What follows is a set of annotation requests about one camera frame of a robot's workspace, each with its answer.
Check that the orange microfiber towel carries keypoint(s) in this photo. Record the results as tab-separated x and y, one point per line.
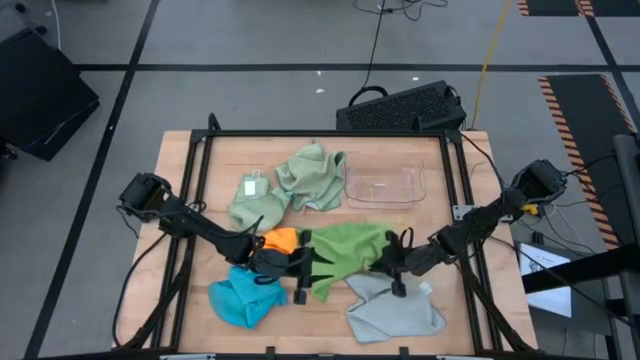
280	240

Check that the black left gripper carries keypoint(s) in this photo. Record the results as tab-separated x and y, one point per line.
275	265

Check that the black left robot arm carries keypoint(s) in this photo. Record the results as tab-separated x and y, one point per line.
200	227

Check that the pale green towel, green hem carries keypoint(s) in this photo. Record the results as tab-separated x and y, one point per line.
312	175

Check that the large black equipment case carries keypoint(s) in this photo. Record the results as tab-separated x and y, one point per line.
35	95

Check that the pale green towel, white tag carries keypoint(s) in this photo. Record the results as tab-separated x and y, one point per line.
255	207

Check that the clear plastic bin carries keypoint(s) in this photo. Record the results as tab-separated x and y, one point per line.
385	185

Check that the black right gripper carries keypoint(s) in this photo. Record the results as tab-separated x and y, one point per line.
410	260

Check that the grey microfiber towel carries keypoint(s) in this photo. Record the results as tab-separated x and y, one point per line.
390	315

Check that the blue microfiber towel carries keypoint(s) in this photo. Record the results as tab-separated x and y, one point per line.
240	300

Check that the yellow plug connector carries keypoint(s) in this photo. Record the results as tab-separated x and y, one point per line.
529	209

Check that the black aluminium table frame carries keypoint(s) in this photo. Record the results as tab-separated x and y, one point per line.
320	133

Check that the black perforated computer case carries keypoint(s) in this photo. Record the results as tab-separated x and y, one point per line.
400	107

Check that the black equipment stand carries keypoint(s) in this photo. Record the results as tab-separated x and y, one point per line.
575	270

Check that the bright green microfiber towel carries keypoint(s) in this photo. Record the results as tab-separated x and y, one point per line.
350	250

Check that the black hazard-striped floor mat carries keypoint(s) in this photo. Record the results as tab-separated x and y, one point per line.
550	6
585	150

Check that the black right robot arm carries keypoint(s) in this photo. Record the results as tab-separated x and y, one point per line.
480	220

